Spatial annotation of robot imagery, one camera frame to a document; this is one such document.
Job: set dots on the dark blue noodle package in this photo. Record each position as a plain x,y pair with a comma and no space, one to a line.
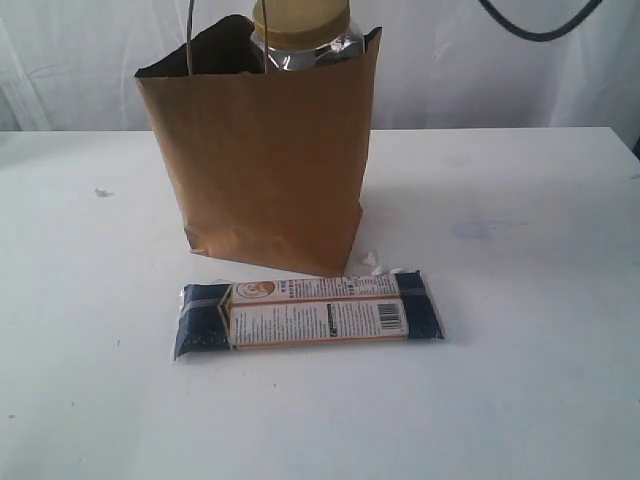
297,312

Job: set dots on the brown paper shopping bag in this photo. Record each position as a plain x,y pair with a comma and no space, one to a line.
266,166

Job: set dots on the clear nut jar gold lid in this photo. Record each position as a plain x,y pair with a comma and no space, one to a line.
293,35

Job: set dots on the white paper bits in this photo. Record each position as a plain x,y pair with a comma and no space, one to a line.
371,261

